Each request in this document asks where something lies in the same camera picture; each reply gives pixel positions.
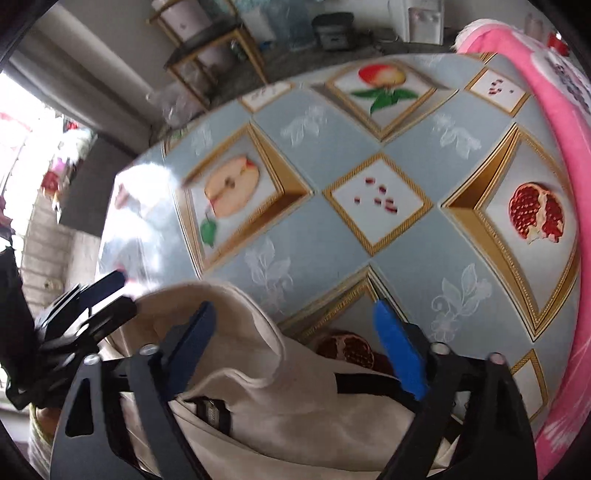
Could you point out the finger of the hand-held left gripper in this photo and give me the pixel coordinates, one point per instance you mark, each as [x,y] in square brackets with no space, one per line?
[108,282]
[113,314]

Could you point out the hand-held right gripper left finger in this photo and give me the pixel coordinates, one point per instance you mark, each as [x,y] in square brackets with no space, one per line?
[196,337]

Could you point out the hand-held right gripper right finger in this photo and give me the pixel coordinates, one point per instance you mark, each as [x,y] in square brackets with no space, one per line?
[399,350]

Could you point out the cream jacket with black stripes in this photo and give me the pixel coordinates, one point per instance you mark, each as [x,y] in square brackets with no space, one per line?
[300,415]

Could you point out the clear plastic bag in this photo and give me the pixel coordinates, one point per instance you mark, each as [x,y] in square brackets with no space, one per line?
[173,104]

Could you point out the fruit print tablecloth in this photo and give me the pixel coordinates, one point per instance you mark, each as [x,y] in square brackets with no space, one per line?
[314,152]

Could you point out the wooden chair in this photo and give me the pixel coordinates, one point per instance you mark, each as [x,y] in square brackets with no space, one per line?
[212,44]

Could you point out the pale pink storage bin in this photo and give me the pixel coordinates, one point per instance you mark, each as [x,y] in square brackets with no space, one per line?
[182,21]

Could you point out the pink blanket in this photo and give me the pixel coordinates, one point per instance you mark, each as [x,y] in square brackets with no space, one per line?
[568,134]

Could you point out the clear water jug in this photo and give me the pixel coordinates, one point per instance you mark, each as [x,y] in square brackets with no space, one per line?
[291,23]

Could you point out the white water dispenser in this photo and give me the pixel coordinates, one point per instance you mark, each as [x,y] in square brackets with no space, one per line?
[425,21]

